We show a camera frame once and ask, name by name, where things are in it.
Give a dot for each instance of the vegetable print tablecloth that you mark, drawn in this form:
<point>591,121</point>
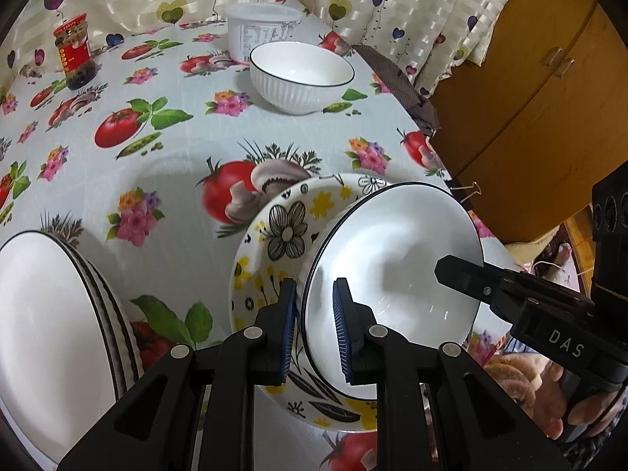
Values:
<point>162,157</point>

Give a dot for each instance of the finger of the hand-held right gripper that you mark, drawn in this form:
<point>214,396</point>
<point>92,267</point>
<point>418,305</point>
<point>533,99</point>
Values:
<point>471,279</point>

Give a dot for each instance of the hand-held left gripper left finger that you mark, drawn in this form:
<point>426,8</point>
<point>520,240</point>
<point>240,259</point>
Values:
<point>289,333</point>

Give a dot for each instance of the yellow floral bowl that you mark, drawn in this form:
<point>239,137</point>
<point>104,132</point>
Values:
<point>274,235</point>

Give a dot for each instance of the white plastic tub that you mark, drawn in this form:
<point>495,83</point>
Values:
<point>255,34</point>

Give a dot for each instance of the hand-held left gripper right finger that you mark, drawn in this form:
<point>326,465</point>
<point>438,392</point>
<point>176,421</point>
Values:
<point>343,333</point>

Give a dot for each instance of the wooden cabinet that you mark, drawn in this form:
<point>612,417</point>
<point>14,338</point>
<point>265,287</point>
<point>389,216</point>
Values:
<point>530,108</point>

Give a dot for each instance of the red label sauce jar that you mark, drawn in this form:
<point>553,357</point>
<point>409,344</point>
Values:
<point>73,54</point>

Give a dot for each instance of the white ribbed bowl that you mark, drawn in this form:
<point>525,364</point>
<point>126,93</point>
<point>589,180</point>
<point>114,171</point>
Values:
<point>392,255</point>
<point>299,93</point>

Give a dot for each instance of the binder clip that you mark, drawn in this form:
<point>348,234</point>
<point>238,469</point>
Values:
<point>473,187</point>

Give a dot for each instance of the person's right hand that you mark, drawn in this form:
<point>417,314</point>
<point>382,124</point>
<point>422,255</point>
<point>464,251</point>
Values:
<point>552,402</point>

